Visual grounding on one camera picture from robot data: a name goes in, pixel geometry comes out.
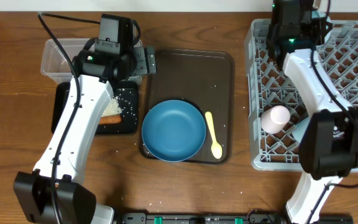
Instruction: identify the orange carrot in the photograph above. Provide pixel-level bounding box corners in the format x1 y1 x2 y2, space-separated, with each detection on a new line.
99 114 122 125

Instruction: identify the dark blue plate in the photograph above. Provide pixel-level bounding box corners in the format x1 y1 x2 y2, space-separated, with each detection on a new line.
141 100 206 162

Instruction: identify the pink cup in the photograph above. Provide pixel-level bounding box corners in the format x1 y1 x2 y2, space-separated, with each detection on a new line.
260 105 290 134

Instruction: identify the light blue cup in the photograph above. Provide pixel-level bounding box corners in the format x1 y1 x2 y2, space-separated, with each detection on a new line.
292 117 310 144

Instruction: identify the yellow plastic spoon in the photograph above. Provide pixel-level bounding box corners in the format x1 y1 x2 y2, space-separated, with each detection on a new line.
205 111 223 159

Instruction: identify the light blue bowl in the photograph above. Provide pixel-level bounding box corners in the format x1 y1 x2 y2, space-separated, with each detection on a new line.
311 10 333 45

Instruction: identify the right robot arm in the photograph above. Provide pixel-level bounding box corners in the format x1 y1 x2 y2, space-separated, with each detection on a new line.
267 6 358 223

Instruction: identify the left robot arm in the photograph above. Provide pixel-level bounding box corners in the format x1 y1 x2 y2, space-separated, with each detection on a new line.
13 47 157 223

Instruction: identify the grey dishwasher rack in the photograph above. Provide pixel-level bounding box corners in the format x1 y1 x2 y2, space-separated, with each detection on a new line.
244 19 358 171

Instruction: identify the clear plastic waste bin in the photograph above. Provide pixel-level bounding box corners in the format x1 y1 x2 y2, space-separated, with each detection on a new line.
40 38 143 84

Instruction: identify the black rectangular tray bin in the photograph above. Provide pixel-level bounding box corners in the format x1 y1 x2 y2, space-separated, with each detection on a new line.
51 81 139 134

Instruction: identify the spilled white rice pile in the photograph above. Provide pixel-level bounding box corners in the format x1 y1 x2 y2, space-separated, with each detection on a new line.
102 96 122 117

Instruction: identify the brown serving tray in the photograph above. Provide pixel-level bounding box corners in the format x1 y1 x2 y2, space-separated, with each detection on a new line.
144 49 234 165

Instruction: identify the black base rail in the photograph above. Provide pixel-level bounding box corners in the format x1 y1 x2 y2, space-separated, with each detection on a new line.
121 211 354 224

